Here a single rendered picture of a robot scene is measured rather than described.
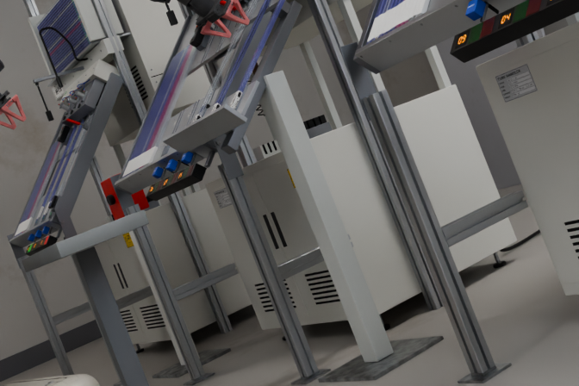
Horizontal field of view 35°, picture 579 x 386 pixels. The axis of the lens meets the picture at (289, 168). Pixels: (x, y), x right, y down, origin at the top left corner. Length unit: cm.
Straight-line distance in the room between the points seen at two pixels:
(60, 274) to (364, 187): 364
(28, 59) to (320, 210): 420
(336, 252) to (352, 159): 48
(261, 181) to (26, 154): 342
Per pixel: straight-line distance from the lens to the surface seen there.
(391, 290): 284
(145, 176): 301
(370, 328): 246
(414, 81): 677
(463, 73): 570
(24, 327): 615
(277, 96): 243
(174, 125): 296
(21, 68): 638
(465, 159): 310
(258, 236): 258
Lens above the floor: 55
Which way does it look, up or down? level
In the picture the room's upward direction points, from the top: 22 degrees counter-clockwise
